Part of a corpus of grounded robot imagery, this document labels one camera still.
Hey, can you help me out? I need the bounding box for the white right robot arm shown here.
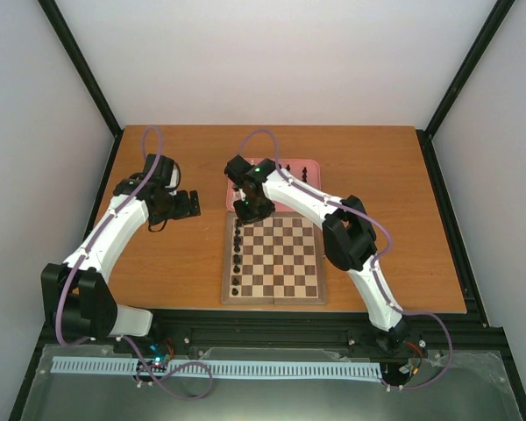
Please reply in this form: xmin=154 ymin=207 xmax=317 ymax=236
xmin=224 ymin=155 xmax=409 ymax=355

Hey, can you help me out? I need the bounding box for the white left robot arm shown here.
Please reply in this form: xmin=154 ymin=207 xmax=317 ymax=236
xmin=40 ymin=154 xmax=201 ymax=353

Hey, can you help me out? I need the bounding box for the wooden chessboard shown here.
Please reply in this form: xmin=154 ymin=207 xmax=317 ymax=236
xmin=221 ymin=212 xmax=327 ymax=305

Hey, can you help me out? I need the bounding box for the pink plastic tray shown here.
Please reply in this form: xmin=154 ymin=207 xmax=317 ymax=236
xmin=225 ymin=159 xmax=322 ymax=212

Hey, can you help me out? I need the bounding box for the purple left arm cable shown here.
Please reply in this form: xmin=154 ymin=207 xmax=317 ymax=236
xmin=54 ymin=125 xmax=214 ymax=401

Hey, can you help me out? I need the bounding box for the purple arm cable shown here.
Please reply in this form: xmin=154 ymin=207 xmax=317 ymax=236
xmin=54 ymin=125 xmax=214 ymax=401
xmin=238 ymin=128 xmax=454 ymax=391

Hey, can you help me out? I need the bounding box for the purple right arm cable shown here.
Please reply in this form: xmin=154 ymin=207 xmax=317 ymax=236
xmin=238 ymin=128 xmax=454 ymax=391

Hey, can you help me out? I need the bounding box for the black aluminium frame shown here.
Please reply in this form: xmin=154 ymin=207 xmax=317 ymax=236
xmin=8 ymin=0 xmax=526 ymax=421

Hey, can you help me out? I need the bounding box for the light blue cable duct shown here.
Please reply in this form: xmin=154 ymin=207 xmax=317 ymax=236
xmin=50 ymin=356 xmax=382 ymax=382

